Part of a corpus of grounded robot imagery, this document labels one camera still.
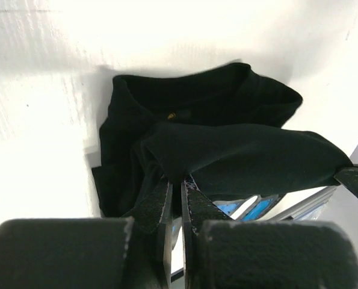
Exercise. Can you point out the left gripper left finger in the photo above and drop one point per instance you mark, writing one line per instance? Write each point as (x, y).
(133, 251)

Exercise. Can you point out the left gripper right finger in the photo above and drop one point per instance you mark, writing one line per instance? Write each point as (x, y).
(224, 253)

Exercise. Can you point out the aluminium rail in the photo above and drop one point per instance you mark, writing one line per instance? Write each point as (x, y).
(308, 209)

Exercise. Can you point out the black daisy t-shirt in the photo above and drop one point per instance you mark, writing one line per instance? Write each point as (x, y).
(223, 127)

